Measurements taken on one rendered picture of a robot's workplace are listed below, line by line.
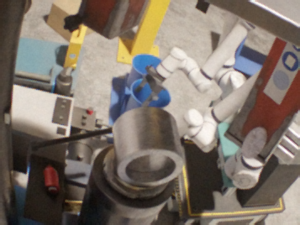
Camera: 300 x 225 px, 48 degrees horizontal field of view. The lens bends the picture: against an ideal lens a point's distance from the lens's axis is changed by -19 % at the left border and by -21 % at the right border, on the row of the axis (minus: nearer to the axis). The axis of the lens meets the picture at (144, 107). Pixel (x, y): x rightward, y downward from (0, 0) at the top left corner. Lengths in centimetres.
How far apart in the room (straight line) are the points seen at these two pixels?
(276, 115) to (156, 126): 32
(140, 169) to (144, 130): 13
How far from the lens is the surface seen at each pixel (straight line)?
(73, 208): 152
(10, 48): 56
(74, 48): 180
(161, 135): 86
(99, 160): 101
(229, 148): 234
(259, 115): 68
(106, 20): 76
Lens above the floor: 225
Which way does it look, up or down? 41 degrees down
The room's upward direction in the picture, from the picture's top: 22 degrees clockwise
